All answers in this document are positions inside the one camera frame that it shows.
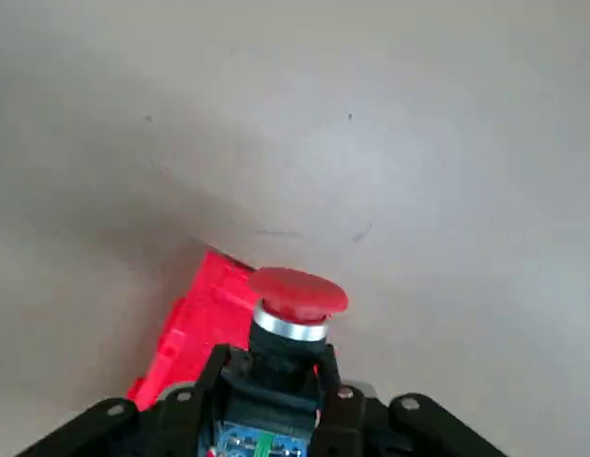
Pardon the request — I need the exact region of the dark medicine bottle red cap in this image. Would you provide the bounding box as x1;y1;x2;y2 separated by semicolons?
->
195;267;349;457

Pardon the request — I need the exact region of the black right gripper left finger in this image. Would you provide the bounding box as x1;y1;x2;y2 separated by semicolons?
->
16;343;254;457

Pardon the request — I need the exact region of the red plastic storage box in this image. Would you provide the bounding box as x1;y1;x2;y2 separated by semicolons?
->
126;248;320;412

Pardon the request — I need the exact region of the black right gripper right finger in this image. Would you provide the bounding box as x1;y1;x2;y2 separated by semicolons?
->
307;341;508;457

